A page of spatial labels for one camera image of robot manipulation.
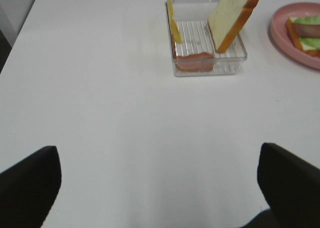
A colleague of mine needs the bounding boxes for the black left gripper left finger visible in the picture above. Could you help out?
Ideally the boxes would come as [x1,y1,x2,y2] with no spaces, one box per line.
[0,146,62,227]

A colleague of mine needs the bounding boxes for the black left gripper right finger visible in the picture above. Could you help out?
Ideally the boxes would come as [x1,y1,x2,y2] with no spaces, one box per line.
[244,143,320,227]

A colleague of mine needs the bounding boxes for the toast bread slice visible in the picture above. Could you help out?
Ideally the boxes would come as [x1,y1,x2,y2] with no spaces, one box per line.
[208,0,259,53]
[286,16,320,57]

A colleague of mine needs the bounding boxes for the green lettuce leaf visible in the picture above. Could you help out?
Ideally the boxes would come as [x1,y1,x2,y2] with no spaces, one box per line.
[290,16,320,50]

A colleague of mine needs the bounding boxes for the pink bacon strip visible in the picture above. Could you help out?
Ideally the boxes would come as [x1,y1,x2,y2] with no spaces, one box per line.
[172,34,215,73]

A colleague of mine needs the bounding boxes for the brown bacon strip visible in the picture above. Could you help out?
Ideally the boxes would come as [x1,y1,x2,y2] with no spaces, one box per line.
[292,23,320,38]

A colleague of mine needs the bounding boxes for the yellow cheese slice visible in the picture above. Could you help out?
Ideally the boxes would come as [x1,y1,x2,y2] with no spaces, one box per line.
[166,0,183,44]

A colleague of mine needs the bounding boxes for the pink round plate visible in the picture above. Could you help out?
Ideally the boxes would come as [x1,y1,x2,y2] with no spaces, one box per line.
[269,2,320,70]

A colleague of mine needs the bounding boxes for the clear left plastic container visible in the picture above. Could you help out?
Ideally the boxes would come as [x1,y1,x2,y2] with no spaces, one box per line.
[169,0,248,77]

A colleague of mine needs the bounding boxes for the upright toast bread slice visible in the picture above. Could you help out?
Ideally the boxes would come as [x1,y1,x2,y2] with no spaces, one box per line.
[208,0,259,53]

